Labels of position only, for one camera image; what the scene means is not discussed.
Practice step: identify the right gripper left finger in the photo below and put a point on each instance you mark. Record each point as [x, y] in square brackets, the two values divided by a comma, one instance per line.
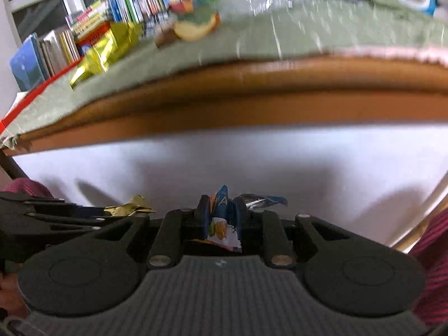
[179, 234]

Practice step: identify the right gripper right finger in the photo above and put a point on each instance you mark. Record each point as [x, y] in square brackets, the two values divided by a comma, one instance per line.
[262, 233]

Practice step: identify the colourful snack wrapper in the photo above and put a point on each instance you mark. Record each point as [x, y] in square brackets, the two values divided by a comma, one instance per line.
[222, 228]

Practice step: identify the gold foil wrapper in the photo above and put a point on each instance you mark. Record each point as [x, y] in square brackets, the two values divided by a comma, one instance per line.
[115, 43]

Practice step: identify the upright books far left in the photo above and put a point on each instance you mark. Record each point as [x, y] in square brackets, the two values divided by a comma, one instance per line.
[40, 58]

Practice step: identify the stack of flat books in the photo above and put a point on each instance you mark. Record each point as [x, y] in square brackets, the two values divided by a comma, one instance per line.
[95, 15]

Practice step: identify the red tray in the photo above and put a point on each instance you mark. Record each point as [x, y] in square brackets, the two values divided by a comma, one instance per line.
[28, 99]

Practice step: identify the magenta knitted sleeve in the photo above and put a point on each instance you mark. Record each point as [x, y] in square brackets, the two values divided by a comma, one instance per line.
[431, 252]

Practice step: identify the green checked tablecloth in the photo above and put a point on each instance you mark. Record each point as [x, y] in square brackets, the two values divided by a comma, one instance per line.
[308, 27]

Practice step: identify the red crate left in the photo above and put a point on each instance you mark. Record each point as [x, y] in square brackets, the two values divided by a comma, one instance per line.
[89, 39]

